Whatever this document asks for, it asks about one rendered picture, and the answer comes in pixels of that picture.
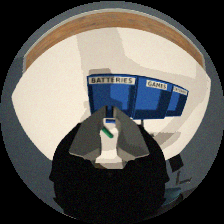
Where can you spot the blue bin with white labels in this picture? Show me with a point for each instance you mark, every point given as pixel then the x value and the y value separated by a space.
pixel 152 102

